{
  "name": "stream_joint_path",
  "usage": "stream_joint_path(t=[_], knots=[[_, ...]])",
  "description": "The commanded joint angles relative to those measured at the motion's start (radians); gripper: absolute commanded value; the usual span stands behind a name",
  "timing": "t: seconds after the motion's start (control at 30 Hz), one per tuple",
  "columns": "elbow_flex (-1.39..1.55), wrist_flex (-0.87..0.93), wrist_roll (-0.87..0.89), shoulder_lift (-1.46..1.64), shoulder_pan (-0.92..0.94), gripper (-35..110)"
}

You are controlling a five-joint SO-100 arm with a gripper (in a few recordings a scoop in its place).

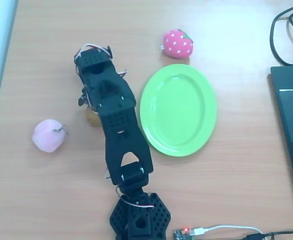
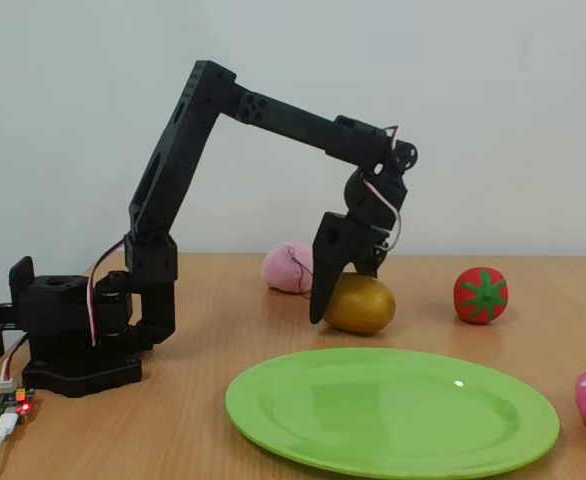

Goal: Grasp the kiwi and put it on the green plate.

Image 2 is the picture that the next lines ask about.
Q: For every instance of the motor controller board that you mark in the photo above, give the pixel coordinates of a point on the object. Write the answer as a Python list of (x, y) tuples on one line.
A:
[(3, 402)]

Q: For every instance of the pale pink toy peach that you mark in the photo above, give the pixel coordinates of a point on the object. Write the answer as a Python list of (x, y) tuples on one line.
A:
[(283, 267)]

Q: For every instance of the green oval plate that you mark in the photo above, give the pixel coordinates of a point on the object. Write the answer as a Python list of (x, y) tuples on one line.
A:
[(373, 415)]

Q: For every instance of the brown toy kiwi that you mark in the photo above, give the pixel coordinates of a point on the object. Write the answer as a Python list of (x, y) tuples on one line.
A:
[(368, 305)]

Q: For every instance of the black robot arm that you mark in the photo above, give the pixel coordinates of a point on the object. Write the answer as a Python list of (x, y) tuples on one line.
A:
[(173, 165)]

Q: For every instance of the red toy tomato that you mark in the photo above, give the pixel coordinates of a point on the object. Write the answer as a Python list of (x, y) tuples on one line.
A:
[(480, 297)]

